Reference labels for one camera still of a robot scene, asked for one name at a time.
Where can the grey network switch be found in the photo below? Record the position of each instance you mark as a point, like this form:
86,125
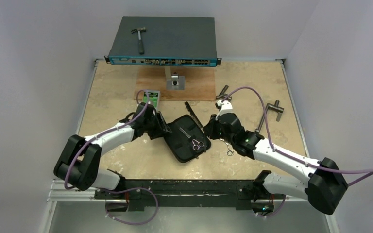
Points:
168,41

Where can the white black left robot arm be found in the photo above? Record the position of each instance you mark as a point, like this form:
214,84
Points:
79,163

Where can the brown wooden board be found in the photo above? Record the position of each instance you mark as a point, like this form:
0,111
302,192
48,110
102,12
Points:
199,83

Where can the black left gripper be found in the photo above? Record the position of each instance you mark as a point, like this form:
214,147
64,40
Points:
161,127

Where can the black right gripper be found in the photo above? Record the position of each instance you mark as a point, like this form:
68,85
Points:
212,129

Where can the silver thinning scissors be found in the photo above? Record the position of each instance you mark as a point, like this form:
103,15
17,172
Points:
196,145

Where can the green grey device box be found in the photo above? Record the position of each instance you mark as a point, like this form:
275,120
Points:
151,97

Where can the small grey hammer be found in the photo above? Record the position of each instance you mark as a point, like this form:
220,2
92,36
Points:
139,32

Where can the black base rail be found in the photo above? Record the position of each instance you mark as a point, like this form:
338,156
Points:
238,194

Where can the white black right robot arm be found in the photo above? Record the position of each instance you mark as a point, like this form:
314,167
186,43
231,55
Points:
318,182

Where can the silver straight scissors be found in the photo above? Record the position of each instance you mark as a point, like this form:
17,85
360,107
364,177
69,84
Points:
229,152

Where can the small metal door handle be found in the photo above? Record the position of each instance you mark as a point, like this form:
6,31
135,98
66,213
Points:
222,95

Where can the black hair comb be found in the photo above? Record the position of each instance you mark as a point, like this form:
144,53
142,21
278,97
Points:
192,114

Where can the metal bracket stand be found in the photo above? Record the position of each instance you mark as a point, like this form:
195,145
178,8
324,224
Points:
174,81

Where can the black zipper tool case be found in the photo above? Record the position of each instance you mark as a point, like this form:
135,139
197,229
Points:
180,145

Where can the aluminium table frame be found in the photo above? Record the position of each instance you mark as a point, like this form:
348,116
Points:
111,98

